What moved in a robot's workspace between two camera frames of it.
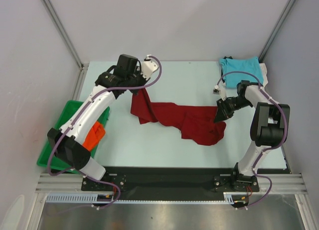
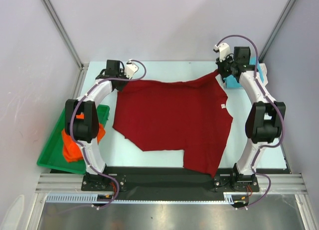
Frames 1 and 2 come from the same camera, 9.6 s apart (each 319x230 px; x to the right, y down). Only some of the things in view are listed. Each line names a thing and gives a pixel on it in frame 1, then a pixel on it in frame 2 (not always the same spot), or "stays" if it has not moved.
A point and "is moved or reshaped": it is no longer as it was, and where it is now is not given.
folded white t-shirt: [264, 73] stays
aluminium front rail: [280, 183] stays
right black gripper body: [227, 106] -> [223, 70]
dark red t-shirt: [196, 122] is moved or reshaped
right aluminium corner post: [278, 24] stays
